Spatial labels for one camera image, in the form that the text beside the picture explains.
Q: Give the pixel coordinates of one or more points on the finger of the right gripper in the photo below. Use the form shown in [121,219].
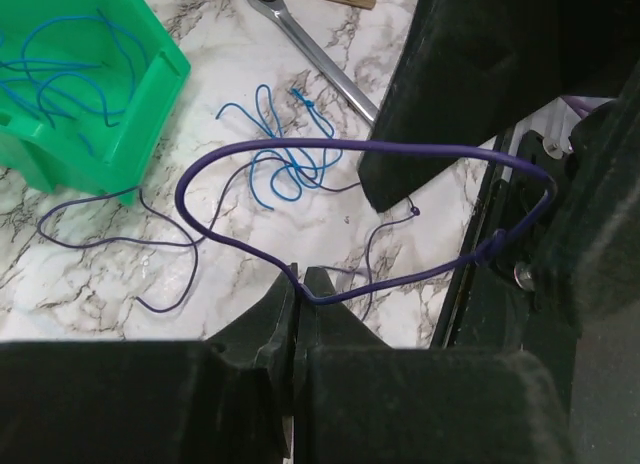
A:
[471,69]

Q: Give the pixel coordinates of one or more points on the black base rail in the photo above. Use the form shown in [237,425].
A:
[488,305]

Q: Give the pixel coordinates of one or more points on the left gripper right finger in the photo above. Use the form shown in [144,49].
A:
[361,401]

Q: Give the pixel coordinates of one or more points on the green bin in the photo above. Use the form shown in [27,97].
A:
[87,87]

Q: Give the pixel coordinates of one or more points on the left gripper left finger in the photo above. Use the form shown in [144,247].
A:
[225,399]

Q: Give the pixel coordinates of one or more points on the ratchet wrench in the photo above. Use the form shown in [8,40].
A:
[277,12]

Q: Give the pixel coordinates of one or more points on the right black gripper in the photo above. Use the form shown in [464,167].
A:
[585,261]

